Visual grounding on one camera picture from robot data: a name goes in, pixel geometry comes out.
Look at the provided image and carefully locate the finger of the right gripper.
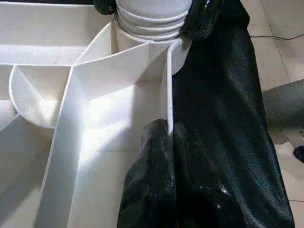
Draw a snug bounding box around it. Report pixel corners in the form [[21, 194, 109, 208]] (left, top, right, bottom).
[[93, 0, 118, 17], [179, 0, 225, 41]]

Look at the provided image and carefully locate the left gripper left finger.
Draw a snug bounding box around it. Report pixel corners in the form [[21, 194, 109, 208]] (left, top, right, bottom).
[[117, 118, 177, 228]]

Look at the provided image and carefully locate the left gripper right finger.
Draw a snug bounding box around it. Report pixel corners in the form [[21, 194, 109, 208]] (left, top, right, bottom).
[[174, 123, 241, 228]]

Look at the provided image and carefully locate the white plastic table leg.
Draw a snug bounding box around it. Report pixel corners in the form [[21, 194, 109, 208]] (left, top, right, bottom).
[[114, 0, 193, 43]]

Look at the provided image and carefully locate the white plastic table top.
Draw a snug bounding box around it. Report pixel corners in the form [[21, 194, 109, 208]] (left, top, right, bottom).
[[0, 4, 191, 228]]

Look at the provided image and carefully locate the black work mat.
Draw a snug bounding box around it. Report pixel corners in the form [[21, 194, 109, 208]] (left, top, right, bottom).
[[171, 0, 295, 228]]

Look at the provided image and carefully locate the dark robot foot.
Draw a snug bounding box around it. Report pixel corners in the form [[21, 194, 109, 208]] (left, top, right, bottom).
[[293, 144, 304, 165]]

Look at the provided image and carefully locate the thin black floor cable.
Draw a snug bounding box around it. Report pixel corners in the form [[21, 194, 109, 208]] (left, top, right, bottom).
[[251, 32, 304, 40]]

